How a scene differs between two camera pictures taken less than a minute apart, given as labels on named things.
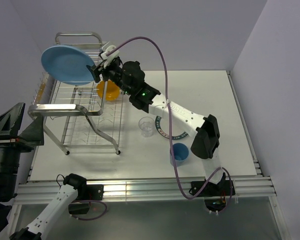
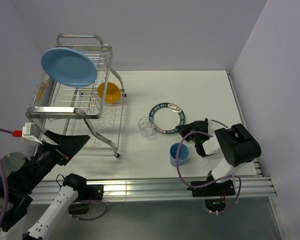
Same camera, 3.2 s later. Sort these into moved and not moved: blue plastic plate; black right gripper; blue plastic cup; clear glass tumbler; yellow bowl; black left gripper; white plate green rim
Moved: black left gripper; black right gripper; white plate green rim
Not moved: blue plastic cup; yellow bowl; blue plastic plate; clear glass tumbler
